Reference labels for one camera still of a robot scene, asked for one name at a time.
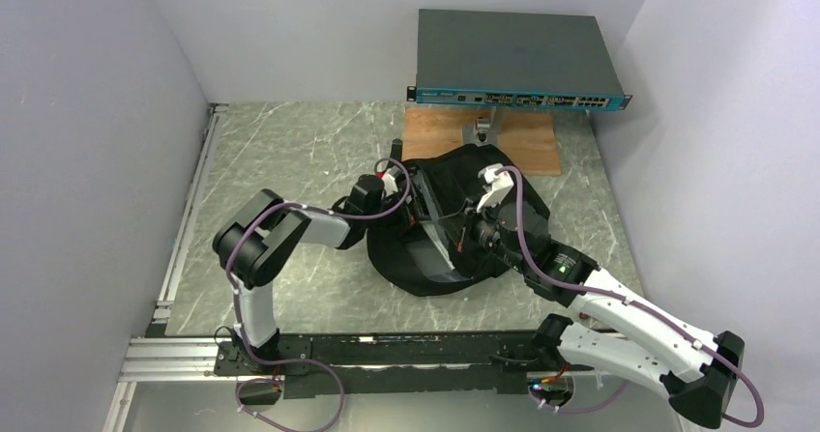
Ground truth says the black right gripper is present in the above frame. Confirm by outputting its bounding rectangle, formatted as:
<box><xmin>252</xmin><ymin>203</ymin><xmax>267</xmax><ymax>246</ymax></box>
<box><xmin>439</xmin><ymin>192</ymin><xmax>530</xmax><ymax>274</ymax></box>

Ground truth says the wooden base board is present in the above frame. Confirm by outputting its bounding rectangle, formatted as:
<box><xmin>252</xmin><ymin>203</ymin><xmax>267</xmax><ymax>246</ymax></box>
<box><xmin>402</xmin><ymin>107</ymin><xmax>562</xmax><ymax>177</ymax></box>

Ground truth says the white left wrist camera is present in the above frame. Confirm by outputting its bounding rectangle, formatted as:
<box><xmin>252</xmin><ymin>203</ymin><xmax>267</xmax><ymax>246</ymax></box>
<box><xmin>379</xmin><ymin>165</ymin><xmax>411</xmax><ymax>198</ymax></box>

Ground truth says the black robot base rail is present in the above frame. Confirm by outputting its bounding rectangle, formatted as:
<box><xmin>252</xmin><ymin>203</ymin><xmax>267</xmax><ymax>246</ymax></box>
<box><xmin>213</xmin><ymin>331</ymin><xmax>568</xmax><ymax>399</ymax></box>

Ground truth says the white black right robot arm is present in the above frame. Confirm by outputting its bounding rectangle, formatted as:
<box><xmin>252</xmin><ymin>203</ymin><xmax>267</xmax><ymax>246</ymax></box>
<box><xmin>454</xmin><ymin>202</ymin><xmax>747</xmax><ymax>429</ymax></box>

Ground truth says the teal network switch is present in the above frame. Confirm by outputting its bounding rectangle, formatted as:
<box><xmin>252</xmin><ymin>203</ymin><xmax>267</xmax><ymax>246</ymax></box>
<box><xmin>406</xmin><ymin>9</ymin><xmax>632</xmax><ymax>111</ymax></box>

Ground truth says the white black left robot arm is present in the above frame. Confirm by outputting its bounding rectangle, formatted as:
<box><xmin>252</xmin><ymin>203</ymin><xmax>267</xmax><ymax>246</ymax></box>
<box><xmin>212</xmin><ymin>167</ymin><xmax>412</xmax><ymax>374</ymax></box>

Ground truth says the grey metal stand bracket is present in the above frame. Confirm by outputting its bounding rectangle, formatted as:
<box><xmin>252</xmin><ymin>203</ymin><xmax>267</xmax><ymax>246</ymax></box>
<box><xmin>462</xmin><ymin>107</ymin><xmax>506</xmax><ymax>148</ymax></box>

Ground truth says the black student backpack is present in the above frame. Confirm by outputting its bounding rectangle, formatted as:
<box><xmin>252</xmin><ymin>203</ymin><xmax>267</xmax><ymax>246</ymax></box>
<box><xmin>366</xmin><ymin>144</ymin><xmax>550</xmax><ymax>297</ymax></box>

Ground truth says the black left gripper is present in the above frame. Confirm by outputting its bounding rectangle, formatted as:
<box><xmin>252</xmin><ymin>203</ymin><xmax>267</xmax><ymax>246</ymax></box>
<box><xmin>365</xmin><ymin>180</ymin><xmax>444</xmax><ymax>245</ymax></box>

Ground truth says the aluminium frame rail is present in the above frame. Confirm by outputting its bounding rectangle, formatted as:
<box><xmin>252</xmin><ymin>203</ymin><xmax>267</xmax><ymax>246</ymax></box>
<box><xmin>102</xmin><ymin>103</ymin><xmax>228</xmax><ymax>431</ymax></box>

